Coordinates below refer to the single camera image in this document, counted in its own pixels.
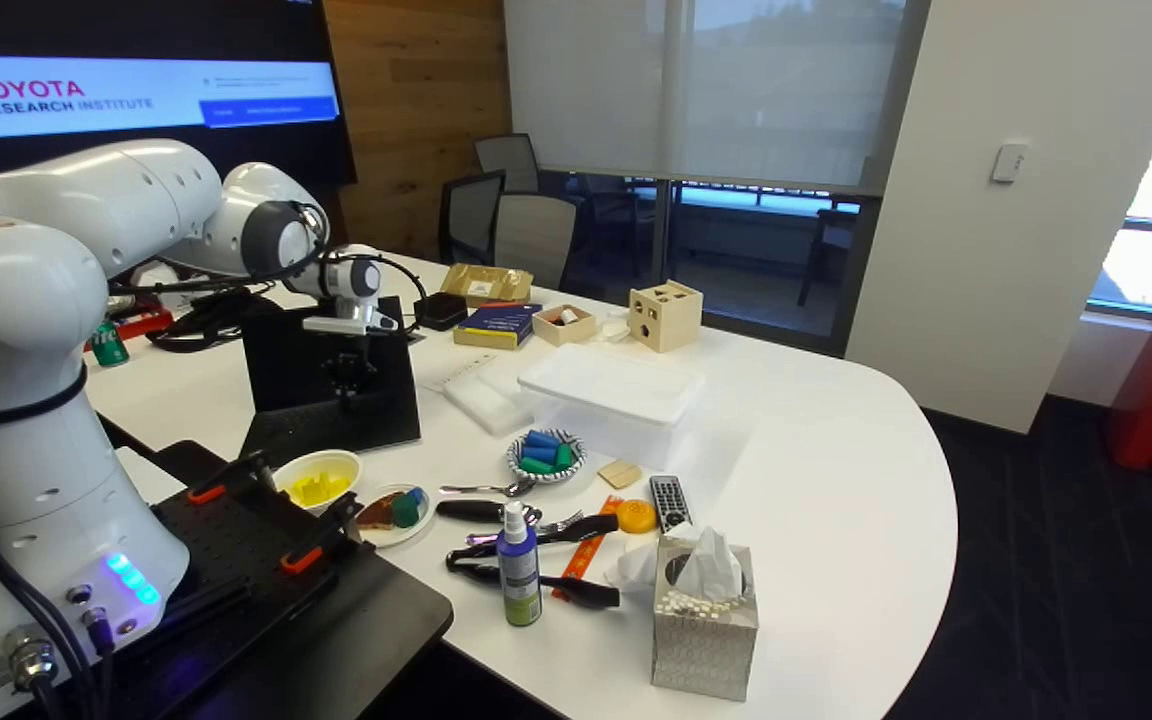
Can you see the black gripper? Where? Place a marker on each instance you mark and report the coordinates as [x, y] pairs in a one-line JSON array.
[[357, 351]]

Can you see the black laptop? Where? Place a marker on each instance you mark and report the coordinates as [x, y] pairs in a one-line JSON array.
[[290, 383]]

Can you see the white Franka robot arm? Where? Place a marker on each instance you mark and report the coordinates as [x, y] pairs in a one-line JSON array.
[[28, 401]]

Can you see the white bowl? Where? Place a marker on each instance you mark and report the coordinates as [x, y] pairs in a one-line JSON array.
[[316, 481]]

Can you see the small black box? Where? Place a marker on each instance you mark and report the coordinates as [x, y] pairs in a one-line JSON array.
[[440, 310]]

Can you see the clear plastic tray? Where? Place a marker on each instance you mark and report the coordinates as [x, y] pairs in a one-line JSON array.
[[486, 397]]

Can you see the plate with coloured blocks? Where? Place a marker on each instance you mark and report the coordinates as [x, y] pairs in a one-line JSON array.
[[393, 512]]

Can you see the blue book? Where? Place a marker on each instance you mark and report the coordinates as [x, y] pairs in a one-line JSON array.
[[498, 327]]

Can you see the silver pen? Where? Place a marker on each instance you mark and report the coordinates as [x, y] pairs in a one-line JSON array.
[[480, 489]]

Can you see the black marker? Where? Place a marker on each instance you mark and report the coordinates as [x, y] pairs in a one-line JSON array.
[[469, 508]]

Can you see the brown cardboard box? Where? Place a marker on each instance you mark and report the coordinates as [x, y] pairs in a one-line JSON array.
[[486, 285]]

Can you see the bowl with blue green blocks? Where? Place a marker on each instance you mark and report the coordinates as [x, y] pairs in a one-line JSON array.
[[548, 458]]

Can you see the dark office chair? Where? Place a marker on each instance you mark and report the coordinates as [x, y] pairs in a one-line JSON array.
[[469, 214]]

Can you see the beige office chair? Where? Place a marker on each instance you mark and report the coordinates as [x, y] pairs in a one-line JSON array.
[[538, 239]]

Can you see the small spray bottle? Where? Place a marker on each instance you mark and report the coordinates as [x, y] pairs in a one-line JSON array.
[[517, 575]]

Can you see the black mounting plate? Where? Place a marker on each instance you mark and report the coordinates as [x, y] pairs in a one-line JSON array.
[[270, 624]]

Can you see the clear lidded plastic container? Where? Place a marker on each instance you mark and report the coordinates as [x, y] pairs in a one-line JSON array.
[[617, 395]]

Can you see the small wooden tile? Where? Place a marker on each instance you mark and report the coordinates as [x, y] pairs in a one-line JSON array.
[[620, 473]]

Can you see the grey office chair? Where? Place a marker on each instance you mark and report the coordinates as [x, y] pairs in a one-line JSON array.
[[509, 162]]

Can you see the orange marker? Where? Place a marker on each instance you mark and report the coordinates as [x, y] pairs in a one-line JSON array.
[[580, 558]]

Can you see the orange disc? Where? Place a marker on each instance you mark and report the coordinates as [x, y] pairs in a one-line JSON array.
[[632, 512]]

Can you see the wooden cube with holes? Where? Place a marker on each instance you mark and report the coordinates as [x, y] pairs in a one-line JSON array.
[[665, 316]]

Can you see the grey tissue box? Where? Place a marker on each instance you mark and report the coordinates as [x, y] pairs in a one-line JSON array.
[[706, 632]]

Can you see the wall television screen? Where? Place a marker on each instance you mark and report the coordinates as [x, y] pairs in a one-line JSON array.
[[139, 93]]

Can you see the white light switch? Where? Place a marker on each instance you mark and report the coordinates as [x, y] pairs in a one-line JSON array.
[[1011, 162]]

